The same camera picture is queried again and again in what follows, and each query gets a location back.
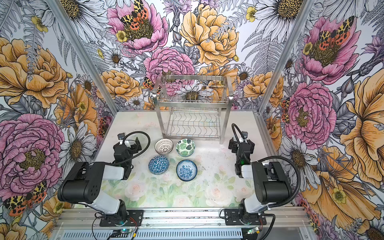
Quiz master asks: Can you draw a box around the blue geometric pattern bowl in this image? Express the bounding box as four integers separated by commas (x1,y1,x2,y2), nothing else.
148,155,170,175

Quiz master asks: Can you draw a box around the white bowl maroon pattern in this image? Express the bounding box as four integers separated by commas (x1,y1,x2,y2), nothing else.
155,139,174,155

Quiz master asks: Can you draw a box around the green leaf pattern bowl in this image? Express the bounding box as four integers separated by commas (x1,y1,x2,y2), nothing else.
176,139,196,157

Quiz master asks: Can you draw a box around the blue floral pattern bowl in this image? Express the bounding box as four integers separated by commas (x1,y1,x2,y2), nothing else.
176,160,198,182

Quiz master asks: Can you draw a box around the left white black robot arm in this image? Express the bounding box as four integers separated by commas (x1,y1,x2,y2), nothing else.
58,139,142,226

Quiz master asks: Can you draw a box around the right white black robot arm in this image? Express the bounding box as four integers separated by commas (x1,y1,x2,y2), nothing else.
224,138,297,226

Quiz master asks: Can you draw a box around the steel two-tier dish rack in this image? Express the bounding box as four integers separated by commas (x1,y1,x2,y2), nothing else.
151,75,235,144

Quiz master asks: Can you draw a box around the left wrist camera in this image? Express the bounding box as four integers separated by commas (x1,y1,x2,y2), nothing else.
118,133,126,141

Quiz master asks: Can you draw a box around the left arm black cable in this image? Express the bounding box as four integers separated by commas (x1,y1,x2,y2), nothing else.
113,131,151,166

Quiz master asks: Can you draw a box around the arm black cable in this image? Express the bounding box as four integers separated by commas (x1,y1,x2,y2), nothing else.
231,123,302,208
113,131,151,166

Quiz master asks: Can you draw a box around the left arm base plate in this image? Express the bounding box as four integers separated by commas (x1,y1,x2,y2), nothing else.
99,210,144,227

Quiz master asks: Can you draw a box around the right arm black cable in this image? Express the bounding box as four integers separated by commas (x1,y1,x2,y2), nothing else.
231,123,302,208

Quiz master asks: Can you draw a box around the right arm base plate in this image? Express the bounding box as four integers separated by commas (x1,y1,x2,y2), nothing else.
220,209,267,226

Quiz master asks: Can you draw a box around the white vented cable duct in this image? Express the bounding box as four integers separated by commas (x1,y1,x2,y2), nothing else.
56,229,243,240

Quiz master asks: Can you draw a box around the aluminium front rail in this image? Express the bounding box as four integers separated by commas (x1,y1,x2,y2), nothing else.
54,206,310,231

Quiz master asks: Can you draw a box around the right aluminium frame post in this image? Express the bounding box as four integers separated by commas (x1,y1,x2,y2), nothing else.
258,0,315,115

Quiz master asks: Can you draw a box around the aluminium frame post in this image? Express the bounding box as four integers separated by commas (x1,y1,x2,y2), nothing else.
47,1,119,116
258,0,315,115

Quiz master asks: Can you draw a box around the left aluminium frame post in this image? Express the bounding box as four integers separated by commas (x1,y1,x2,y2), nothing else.
47,1,119,116

